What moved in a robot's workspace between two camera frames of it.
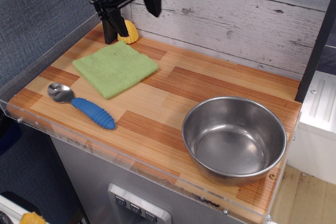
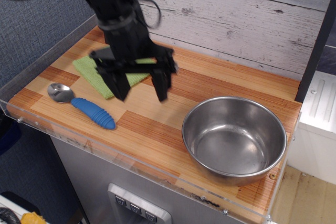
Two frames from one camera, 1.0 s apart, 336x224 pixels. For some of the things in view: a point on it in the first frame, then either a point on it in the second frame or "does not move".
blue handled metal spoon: [63, 93] does not move
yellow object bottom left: [32, 218] does not move
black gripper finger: [113, 25] to [118, 82]
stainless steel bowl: [234, 141] does not move
